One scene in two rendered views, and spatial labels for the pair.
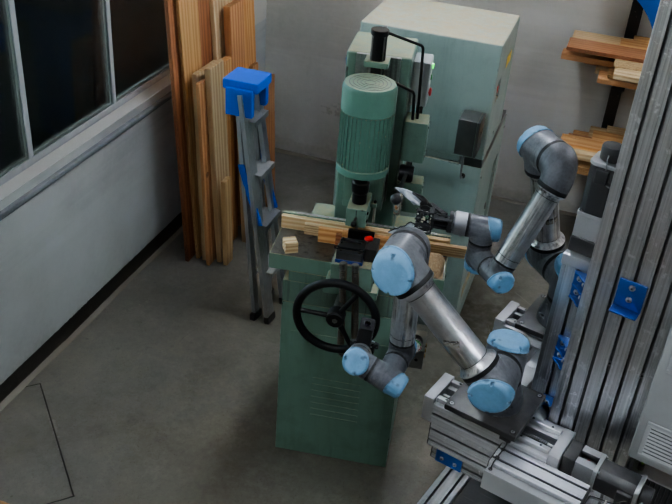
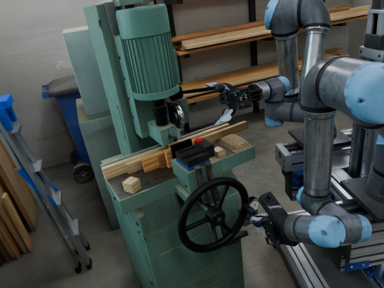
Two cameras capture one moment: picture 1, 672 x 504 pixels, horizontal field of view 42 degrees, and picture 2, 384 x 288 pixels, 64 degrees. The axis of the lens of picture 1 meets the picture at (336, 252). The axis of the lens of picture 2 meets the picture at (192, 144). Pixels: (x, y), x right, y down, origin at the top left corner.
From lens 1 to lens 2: 1.96 m
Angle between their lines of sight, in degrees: 30
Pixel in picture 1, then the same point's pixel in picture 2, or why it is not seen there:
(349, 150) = (151, 72)
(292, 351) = (165, 271)
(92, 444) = not seen: outside the picture
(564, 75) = not seen: hidden behind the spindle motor
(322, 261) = (167, 182)
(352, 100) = (139, 20)
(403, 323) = (328, 170)
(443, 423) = not seen: hidden behind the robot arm
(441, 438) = (362, 251)
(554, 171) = (320, 10)
